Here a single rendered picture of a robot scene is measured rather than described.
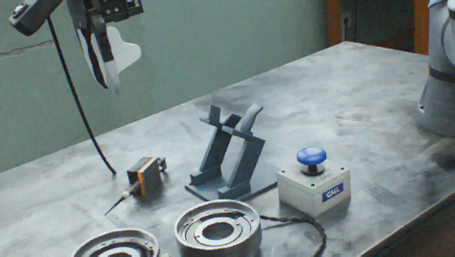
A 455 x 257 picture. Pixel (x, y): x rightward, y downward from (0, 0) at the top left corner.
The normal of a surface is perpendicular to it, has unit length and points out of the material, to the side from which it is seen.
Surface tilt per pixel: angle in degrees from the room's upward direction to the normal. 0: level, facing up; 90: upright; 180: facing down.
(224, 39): 90
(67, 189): 0
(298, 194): 90
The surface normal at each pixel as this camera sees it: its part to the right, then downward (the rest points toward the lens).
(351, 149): -0.13, -0.91
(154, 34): 0.60, 0.25
